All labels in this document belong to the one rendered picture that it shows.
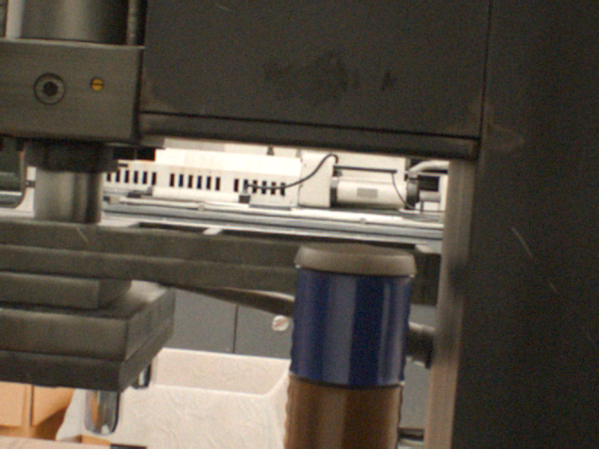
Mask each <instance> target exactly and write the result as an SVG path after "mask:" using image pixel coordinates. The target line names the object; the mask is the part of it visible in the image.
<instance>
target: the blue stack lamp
mask: <svg viewBox="0 0 599 449"><path fill-rule="evenodd" d="M296 267H297V273H298V275H297V278H296V281H295V288H296V294H295V297H294V300H293V302H294V307H295V310H294V313H293V316H292V321H293V329H292V332H291V342H292V344H291V349H290V356H291V361H290V364H289V367H288V370H289V371H291V372H293V373H295V374H297V375H299V376H302V377H306V378H309V379H310V380H319V381H323V382H330V383H337V384H345V385H358V386H362V385H384V384H393V383H398V382H400V381H403V380H405V379H406V376H405V371H404V369H405V367H406V350H407V347H408V341H407V333H408V331H409V328H410V326H409V321H408V318H409V315H410V313H411V306H410V300H411V297H412V295H413V291H412V285H411V284H412V281H413V279H414V275H413V274H411V275H373V274H360V273H341V272H333V271H325V270H319V269H314V268H308V267H304V266H300V265H296Z"/></svg>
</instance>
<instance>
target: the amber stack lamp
mask: <svg viewBox="0 0 599 449"><path fill-rule="evenodd" d="M288 377H289V384H288V387H287V389H286V392H287V397H288V400H287V403H286V405H285V411H286V418H285V421H284V423H283V425H284V430H285V433H284V436H283V449H398V438H399V435H400V433H399V427H398V425H399V423H400V420H401V413H400V407H401V405H402V402H403V398H402V393H401V391H402V388H403V386H405V382H404V381H400V382H398V383H393V384H384V385H362V386H358V385H345V384H337V383H330V382H323V381H319V380H310V379H309V378H306V377H302V376H299V375H297V374H295V373H293V372H291V371H288Z"/></svg>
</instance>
